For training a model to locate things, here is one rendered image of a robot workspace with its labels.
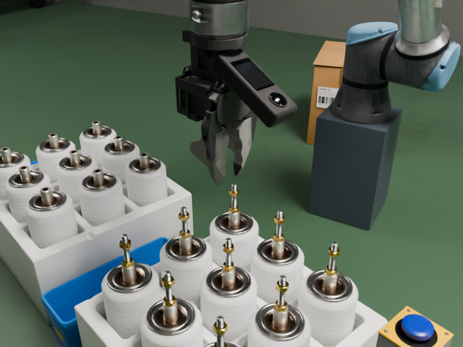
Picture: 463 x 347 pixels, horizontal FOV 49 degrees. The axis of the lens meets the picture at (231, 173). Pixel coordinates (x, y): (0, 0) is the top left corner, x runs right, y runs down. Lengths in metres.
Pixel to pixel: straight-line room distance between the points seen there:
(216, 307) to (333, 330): 0.19
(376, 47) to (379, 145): 0.24
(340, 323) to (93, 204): 0.58
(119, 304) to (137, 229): 0.34
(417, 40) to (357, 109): 0.24
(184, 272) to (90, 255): 0.30
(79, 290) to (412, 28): 0.89
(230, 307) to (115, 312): 0.19
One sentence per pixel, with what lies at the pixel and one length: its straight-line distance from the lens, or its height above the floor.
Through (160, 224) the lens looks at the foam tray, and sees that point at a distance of 1.21.
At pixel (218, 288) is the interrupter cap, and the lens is 0.85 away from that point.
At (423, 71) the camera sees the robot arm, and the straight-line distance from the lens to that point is 1.22.
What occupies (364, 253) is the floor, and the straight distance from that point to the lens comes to 1.36.
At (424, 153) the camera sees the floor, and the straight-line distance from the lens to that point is 1.91.
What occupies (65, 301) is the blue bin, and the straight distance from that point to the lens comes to 1.13.
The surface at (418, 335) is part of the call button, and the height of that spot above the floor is 0.33.
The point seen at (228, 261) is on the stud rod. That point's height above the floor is 0.30.
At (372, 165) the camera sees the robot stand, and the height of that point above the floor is 0.20.
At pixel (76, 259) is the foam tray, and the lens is 1.13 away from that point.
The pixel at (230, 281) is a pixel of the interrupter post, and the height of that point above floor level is 0.26.
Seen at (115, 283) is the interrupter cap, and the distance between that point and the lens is 0.88.
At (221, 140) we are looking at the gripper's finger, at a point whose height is 0.53.
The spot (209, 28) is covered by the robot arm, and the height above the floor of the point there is 0.68.
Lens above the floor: 0.83
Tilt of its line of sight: 30 degrees down
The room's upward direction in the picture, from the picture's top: straight up
